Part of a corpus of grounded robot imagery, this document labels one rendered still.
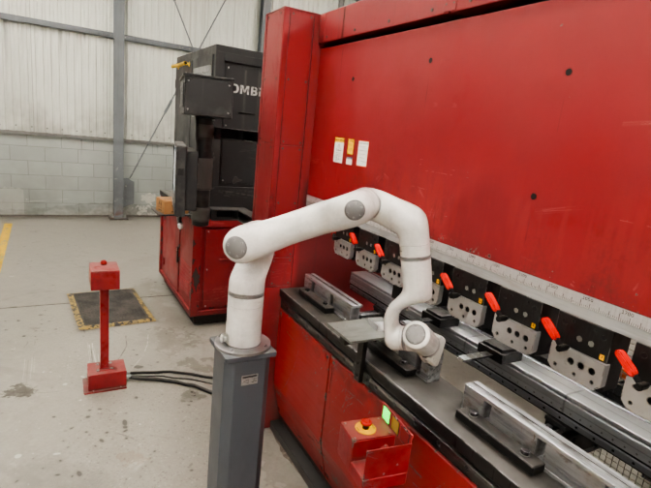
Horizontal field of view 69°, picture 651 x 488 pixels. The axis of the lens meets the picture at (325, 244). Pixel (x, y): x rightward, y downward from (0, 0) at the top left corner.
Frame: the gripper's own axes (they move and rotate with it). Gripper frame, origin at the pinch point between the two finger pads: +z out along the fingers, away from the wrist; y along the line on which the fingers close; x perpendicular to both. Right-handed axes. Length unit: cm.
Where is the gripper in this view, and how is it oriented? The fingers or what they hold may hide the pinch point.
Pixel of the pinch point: (437, 353)
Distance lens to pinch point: 176.6
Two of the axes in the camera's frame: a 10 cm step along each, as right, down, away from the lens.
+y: 3.6, -9.0, 2.3
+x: -8.4, -2.1, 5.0
